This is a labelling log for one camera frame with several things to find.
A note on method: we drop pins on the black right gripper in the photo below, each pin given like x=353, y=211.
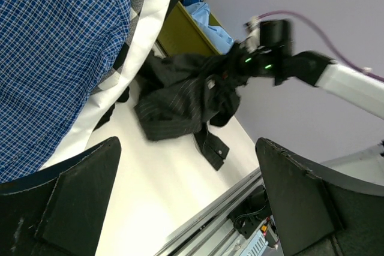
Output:
x=267, y=61

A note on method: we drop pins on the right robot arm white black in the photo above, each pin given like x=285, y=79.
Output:
x=340, y=114

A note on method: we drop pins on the light blue shirt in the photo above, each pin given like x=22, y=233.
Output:
x=200, y=11

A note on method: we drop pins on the olive green plastic bin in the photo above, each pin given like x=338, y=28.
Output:
x=181, y=34

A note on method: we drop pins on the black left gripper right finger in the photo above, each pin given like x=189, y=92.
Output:
x=318, y=210

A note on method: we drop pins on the blue checked shirt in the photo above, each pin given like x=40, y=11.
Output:
x=53, y=54

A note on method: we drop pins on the black striped shirt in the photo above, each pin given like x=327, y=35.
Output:
x=185, y=94

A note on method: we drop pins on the aluminium mounting rail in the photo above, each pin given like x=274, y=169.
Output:
x=239, y=222

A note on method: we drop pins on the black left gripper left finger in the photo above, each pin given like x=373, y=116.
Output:
x=60, y=210

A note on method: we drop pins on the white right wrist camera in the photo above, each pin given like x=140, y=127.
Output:
x=252, y=40

